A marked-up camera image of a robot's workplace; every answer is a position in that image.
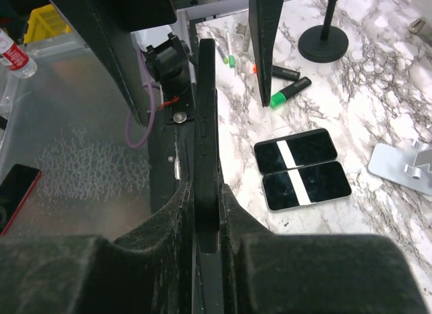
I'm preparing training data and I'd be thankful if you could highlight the black phone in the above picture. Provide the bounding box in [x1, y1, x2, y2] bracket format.
[254, 128, 338, 175]

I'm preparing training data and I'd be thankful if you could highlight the metal ruler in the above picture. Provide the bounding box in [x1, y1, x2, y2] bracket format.
[236, 23, 251, 54]

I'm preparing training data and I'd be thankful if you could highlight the red edged phone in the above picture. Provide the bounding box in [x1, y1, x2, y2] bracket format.
[1, 164, 42, 236]

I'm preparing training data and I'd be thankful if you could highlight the black left phone stand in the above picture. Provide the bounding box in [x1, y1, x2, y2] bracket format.
[298, 0, 349, 63]

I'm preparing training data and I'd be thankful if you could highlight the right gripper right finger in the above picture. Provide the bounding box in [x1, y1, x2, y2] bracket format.
[219, 185, 427, 313]

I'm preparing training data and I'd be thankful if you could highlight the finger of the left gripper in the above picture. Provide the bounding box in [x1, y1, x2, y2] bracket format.
[49, 0, 177, 126]
[248, 0, 284, 107]

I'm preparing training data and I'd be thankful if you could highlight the plastic water bottle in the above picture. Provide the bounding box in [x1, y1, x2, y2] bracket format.
[1, 29, 37, 78]

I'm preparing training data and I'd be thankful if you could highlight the green highlighter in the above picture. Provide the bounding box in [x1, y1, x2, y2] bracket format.
[269, 77, 312, 109]

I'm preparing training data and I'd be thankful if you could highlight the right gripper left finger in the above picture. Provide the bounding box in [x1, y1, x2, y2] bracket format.
[1, 182, 194, 313]

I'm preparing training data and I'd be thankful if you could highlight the orange highlighter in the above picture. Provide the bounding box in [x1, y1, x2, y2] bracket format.
[271, 65, 300, 82]

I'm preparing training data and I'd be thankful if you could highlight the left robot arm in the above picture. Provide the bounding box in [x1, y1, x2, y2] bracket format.
[49, 0, 284, 126]

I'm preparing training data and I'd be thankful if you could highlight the silver phone stand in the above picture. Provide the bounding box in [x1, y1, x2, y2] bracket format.
[367, 140, 431, 196]

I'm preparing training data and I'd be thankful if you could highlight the black mounting rail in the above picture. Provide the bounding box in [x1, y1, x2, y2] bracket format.
[148, 11, 225, 313]

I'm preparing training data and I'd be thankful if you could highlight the yellow crate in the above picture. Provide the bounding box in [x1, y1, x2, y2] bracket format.
[24, 4, 72, 44]

